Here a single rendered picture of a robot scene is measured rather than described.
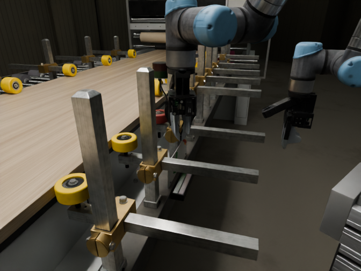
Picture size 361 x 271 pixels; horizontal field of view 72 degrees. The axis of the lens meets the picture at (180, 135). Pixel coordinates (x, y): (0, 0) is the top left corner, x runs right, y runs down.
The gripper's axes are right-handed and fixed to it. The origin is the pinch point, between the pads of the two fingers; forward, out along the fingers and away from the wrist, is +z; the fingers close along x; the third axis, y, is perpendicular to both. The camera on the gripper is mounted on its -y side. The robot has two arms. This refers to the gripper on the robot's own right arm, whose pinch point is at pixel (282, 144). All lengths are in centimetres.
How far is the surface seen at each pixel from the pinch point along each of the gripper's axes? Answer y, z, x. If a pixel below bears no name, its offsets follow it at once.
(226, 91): -23.6, -12.5, 23.5
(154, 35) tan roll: -136, -25, 226
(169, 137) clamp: -40.8, -1.6, -8.5
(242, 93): -16.7, -11.8, 23.5
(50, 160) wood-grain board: -63, -7, -42
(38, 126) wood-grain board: -84, -7, -24
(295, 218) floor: 27, 83, 60
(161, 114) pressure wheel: -45.9, -8.1, -2.4
